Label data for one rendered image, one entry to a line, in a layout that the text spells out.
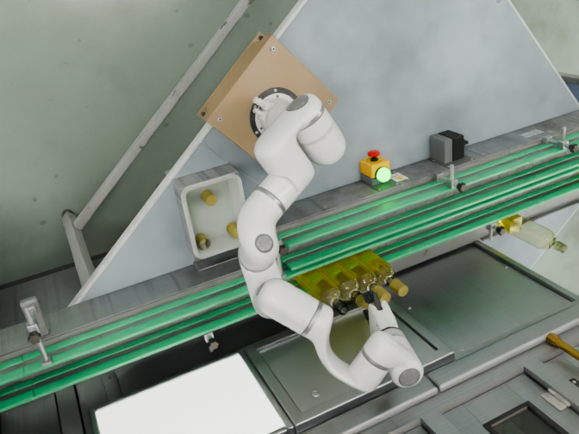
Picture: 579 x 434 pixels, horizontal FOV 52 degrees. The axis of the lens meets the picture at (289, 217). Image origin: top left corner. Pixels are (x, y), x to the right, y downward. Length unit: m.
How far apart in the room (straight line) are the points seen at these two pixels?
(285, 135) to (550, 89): 1.33
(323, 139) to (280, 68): 0.33
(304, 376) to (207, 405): 0.26
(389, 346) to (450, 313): 0.56
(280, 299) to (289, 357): 0.42
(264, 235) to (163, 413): 0.57
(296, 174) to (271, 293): 0.27
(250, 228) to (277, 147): 0.18
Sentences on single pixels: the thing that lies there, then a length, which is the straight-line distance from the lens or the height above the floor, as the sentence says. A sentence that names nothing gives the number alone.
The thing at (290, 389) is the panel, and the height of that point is 1.20.
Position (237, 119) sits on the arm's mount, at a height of 0.84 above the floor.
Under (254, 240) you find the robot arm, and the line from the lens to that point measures 1.24.
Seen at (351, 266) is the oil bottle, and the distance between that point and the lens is 1.71.
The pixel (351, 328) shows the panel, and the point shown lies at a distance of 1.73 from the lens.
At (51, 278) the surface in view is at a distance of 2.41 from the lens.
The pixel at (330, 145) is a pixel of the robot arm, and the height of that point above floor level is 1.15.
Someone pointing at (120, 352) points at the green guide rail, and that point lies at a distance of 1.68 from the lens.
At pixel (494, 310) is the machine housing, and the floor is 1.21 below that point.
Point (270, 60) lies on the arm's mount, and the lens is 1.60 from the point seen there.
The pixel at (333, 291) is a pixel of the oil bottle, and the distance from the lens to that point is 1.62.
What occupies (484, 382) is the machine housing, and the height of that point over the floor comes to 1.42.
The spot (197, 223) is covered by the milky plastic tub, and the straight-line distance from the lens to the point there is 1.72.
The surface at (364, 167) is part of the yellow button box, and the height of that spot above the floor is 0.78.
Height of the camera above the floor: 2.29
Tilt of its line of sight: 56 degrees down
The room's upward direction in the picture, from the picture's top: 130 degrees clockwise
